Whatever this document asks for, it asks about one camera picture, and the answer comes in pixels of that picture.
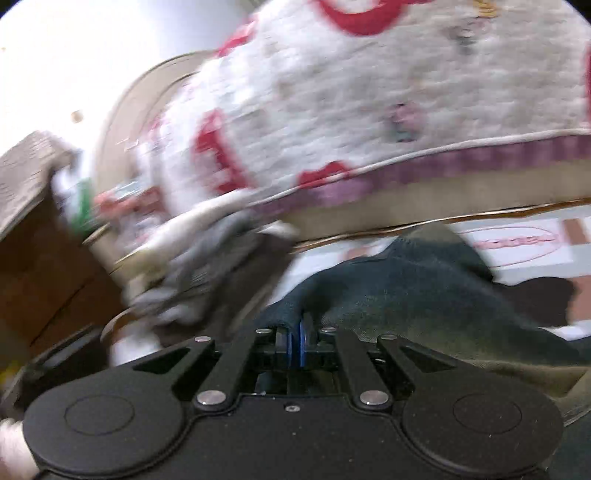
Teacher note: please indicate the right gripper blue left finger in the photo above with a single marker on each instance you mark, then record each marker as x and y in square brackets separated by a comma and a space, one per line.
[284, 348]

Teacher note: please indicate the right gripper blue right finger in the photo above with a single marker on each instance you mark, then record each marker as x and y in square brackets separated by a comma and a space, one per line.
[308, 334]

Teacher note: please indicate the dark blue denim jeans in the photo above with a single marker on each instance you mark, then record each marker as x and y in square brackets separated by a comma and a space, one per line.
[429, 286]

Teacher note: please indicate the grey and dark clothes pile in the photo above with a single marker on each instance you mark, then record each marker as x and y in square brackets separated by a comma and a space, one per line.
[227, 273]

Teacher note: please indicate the white red quilted bedspread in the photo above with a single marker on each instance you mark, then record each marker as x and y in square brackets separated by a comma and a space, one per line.
[306, 94]

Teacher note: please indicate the brown wooden nightstand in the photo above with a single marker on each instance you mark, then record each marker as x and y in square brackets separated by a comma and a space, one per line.
[51, 284]

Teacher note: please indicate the beige bed base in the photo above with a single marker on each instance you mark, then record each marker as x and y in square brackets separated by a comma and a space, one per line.
[476, 182]

